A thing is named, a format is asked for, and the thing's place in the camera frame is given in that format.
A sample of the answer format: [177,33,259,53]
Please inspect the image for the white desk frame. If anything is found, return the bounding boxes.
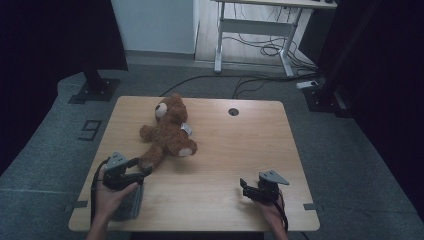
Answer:
[212,0,338,79]

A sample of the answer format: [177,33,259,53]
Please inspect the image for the white power strip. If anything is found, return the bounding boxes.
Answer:
[295,79,320,91]

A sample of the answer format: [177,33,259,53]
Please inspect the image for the black tape floor marking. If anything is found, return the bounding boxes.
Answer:
[77,119,103,142]

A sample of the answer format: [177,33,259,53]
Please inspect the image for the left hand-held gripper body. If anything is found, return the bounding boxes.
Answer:
[101,151,148,192]

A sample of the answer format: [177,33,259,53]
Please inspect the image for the grey tape strip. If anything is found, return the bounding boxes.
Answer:
[64,199,89,213]
[302,202,325,213]

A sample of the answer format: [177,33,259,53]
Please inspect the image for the tangle of black cables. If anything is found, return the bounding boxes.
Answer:
[222,31,318,76]

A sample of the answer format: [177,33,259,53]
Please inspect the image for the long black floor cable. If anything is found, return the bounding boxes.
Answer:
[158,73,318,99]

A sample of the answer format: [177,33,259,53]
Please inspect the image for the brown teddy bear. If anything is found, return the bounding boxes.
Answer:
[137,92,199,171]

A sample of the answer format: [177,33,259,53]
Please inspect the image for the black curtain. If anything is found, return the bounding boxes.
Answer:
[315,0,424,222]
[0,0,129,176]

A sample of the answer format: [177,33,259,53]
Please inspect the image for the person's right hand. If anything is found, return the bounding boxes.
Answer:
[257,196,288,225]

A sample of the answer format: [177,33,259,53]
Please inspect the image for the black stand with square base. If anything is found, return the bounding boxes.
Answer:
[67,68,121,105]

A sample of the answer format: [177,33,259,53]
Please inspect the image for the person's left hand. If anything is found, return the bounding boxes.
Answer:
[94,167,140,220]

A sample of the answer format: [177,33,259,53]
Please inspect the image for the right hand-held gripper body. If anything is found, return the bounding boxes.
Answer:
[250,170,290,204]

